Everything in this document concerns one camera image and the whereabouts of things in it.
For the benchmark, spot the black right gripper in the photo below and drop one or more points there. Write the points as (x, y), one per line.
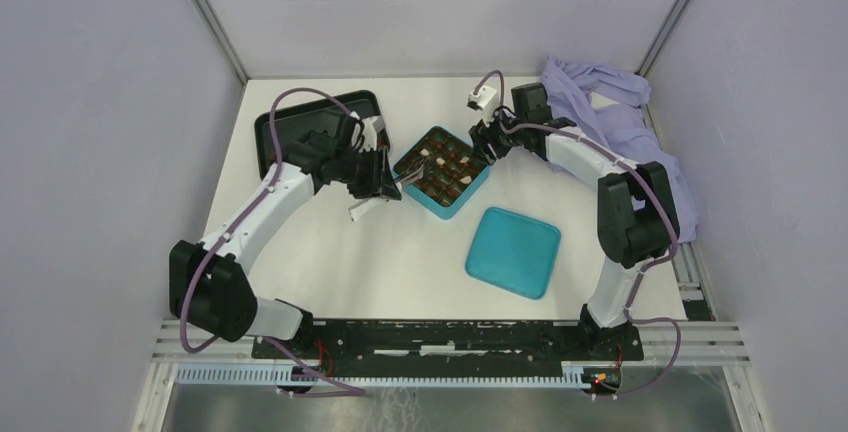
(481, 137)

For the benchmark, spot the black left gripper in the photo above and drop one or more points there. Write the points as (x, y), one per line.
(380, 182)

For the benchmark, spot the teal chocolate box with dividers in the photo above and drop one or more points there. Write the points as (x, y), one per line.
(440, 190)

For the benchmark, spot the teal box lid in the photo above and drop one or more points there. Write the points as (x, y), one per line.
(513, 252)

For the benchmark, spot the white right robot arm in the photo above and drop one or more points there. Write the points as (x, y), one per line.
(636, 216)

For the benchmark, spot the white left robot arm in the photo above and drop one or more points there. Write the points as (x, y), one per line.
(209, 280)

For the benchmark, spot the black chocolate tray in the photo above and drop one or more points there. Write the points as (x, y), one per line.
(295, 121)

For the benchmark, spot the lavender crumpled cloth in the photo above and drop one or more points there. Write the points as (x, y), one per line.
(606, 103)

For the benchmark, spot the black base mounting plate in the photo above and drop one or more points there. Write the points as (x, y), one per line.
(556, 339)

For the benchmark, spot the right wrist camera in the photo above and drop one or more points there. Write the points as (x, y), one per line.
(484, 100)

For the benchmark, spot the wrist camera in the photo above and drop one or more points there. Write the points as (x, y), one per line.
(374, 134)
(484, 100)

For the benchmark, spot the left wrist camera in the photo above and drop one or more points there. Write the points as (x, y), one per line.
(374, 134)

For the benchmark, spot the white cable duct rail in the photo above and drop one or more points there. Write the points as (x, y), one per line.
(289, 375)

